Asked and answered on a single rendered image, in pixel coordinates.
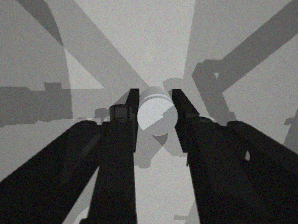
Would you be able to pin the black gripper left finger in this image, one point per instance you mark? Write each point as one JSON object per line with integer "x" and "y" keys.
{"x": 45, "y": 188}

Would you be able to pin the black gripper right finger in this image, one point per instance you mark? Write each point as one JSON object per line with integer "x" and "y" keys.
{"x": 224, "y": 192}

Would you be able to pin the light grey cylinder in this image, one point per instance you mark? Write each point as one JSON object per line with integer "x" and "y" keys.
{"x": 157, "y": 114}

